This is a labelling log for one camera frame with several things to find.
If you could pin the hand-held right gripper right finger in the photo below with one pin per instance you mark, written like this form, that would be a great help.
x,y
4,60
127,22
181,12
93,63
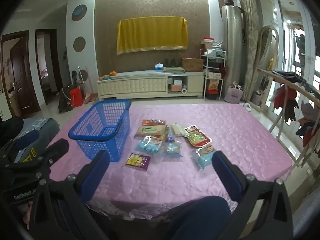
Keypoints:
x,y
226,175

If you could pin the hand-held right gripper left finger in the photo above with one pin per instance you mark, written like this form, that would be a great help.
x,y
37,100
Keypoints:
x,y
96,171

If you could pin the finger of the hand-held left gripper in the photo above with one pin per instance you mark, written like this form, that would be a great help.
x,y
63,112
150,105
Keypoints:
x,y
7,152
56,150

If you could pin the light blue snack bag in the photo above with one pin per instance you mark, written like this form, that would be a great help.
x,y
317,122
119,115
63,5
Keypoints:
x,y
148,145
203,158

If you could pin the blue plastic basket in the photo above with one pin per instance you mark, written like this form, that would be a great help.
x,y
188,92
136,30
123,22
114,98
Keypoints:
x,y
105,130

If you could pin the purple yellow snack packet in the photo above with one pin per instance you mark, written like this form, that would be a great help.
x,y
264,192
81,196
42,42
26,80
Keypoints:
x,y
137,161

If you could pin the red bordered tray snack packet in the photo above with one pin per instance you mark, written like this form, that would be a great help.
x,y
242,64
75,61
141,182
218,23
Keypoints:
x,y
197,137

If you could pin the small clear blue packet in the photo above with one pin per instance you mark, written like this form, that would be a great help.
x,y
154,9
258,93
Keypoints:
x,y
172,150

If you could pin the cream wafer packet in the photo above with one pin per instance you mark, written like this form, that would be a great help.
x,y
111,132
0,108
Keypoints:
x,y
178,129

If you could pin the green label cracker packet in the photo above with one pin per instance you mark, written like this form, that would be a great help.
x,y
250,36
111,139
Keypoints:
x,y
150,131

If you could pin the slim tan snack packet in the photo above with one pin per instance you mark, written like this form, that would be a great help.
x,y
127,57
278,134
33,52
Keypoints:
x,y
165,135

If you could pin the orange printed snack packet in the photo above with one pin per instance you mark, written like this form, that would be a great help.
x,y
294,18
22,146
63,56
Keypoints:
x,y
153,122

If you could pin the person's left hand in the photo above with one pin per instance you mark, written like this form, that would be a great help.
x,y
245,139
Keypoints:
x,y
30,217

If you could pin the grey printed chair cover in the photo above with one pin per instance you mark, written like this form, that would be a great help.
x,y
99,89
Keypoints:
x,y
42,130

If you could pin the dark cloth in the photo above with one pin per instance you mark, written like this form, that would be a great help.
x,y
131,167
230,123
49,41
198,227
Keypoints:
x,y
10,127

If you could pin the person's leg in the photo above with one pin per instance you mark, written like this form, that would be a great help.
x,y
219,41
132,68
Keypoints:
x,y
200,212

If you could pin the pink quilted table cover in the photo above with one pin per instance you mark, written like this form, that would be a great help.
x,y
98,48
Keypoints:
x,y
175,180

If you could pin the black bag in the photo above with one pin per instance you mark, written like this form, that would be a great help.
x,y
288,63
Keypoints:
x,y
65,98

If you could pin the red bag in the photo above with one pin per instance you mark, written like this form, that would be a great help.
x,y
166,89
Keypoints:
x,y
76,96

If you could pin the white slippers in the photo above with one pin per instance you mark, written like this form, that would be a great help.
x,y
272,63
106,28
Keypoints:
x,y
247,106

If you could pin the dark wooden door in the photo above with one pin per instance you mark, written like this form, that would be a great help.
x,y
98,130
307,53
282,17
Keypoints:
x,y
15,75

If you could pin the pink shopping bag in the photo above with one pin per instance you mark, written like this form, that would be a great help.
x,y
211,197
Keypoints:
x,y
233,93

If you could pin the blue fruit plate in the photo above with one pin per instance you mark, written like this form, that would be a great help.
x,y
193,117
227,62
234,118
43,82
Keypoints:
x,y
107,79

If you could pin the red printed gift box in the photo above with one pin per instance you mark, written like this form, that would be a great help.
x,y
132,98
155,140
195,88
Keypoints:
x,y
213,87

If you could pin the white paper roll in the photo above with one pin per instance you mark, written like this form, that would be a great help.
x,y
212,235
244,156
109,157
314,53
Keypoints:
x,y
184,90

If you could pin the cream TV cabinet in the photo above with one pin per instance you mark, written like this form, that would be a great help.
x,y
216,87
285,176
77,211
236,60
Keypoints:
x,y
140,85

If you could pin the red hanging garment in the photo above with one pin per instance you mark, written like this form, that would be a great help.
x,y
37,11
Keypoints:
x,y
285,97

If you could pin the orange storage box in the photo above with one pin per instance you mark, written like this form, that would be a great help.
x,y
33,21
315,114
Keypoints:
x,y
175,87

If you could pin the blue white storage box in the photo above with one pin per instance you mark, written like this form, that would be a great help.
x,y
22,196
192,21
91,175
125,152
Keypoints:
x,y
177,81

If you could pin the wooden clothes rack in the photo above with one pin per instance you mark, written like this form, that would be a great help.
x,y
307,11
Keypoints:
x,y
275,73

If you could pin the cardboard box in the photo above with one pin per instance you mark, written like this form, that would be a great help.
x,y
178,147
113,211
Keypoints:
x,y
192,64

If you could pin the white metal rack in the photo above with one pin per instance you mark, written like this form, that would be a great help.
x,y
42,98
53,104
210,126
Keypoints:
x,y
212,57

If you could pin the green cushion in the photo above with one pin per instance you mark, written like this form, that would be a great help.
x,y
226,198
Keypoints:
x,y
173,68

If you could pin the blue tissue box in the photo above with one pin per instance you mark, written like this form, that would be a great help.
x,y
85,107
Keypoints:
x,y
159,66

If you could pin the silver standing air conditioner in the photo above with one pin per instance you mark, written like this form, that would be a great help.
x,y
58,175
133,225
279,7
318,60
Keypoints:
x,y
232,45

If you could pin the patterned curtain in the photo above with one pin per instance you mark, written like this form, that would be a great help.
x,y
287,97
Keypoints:
x,y
250,42

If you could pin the yellow cloth cover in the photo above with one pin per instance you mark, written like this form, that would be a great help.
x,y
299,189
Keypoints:
x,y
152,35

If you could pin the dark wooden door frame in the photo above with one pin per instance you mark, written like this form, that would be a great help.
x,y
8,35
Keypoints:
x,y
56,67

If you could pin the round brown wall disc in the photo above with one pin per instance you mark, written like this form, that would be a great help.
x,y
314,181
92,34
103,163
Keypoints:
x,y
79,44

